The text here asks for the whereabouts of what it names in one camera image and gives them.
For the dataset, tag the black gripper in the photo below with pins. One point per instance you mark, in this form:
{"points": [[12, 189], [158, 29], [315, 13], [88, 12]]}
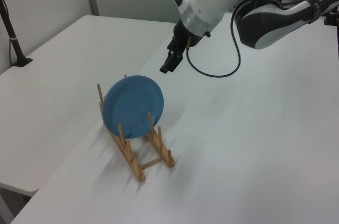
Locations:
{"points": [[184, 34]]}

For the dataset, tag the wooden plate rack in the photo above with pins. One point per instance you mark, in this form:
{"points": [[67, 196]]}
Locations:
{"points": [[133, 167]]}

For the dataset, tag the blue plate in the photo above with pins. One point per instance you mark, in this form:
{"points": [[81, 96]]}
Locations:
{"points": [[132, 102]]}

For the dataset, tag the black camera pole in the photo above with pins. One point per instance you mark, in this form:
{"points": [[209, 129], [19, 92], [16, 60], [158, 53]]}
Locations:
{"points": [[16, 46]]}

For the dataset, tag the black table clamp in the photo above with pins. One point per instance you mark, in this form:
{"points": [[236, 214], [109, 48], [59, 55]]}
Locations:
{"points": [[331, 18]]}

